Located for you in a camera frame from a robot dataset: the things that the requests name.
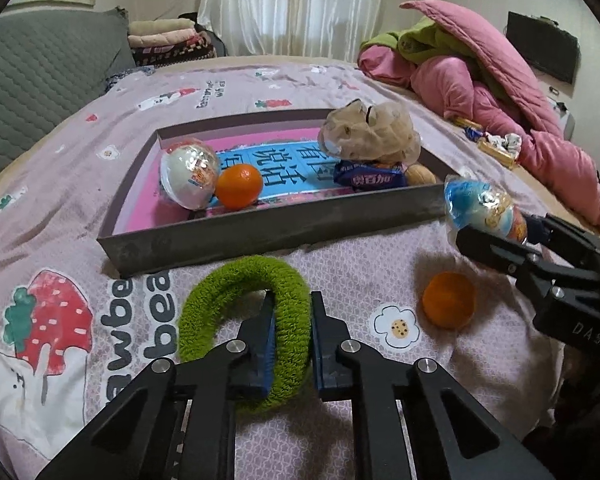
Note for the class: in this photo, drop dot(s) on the blue cookie packet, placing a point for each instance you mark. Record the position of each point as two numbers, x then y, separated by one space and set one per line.
365 177

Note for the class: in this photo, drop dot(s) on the walnut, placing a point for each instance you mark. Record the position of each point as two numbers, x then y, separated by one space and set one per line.
421 175

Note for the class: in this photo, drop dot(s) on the blue picture booklet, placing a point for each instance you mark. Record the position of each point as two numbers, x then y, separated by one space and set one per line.
290 170

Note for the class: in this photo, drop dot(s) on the strawberry printed blanket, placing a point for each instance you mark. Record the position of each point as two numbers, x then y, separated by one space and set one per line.
355 270

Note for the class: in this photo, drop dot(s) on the grey quilted headboard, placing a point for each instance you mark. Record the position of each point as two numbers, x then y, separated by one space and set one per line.
45 75

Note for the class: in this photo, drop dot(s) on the stack of folded blankets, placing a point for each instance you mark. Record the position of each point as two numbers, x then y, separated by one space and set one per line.
165 40

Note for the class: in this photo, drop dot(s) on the shallow grey cardboard box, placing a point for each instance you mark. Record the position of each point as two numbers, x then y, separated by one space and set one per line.
255 240

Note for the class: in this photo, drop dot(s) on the small orange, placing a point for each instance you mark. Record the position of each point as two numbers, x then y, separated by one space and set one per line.
237 187

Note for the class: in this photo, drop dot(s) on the blue topped toy egg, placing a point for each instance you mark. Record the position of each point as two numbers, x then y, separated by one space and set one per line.
480 205

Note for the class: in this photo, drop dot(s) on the blue candy wrapper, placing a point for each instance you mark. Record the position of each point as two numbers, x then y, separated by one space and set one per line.
475 133

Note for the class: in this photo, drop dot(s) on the white cabinet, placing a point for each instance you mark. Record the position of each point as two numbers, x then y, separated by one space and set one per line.
565 120

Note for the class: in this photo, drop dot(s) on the black television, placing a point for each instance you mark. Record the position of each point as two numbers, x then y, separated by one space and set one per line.
542 47

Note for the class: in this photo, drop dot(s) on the white red toy egg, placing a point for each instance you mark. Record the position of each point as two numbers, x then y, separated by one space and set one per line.
185 175

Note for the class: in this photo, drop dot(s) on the white curtain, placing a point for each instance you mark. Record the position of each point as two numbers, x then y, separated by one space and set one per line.
295 5

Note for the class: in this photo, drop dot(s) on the pink quilt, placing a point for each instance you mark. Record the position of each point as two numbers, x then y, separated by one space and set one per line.
480 45

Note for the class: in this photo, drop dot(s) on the blue patterned cloth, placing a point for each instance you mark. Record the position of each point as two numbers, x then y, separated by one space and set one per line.
127 77

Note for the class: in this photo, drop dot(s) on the pink book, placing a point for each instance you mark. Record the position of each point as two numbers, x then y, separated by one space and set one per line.
140 210

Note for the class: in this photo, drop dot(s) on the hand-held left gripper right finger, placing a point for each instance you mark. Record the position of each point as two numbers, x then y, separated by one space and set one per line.
319 360

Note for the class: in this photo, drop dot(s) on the green blanket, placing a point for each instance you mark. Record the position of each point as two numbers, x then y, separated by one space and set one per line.
420 40

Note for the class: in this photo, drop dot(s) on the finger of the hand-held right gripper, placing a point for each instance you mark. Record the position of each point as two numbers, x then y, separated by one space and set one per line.
490 247
536 229

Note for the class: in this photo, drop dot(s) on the yellow snack packet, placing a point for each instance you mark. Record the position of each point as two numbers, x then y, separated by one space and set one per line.
497 154

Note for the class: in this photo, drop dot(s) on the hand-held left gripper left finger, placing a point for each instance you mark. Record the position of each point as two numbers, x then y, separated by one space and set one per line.
266 355

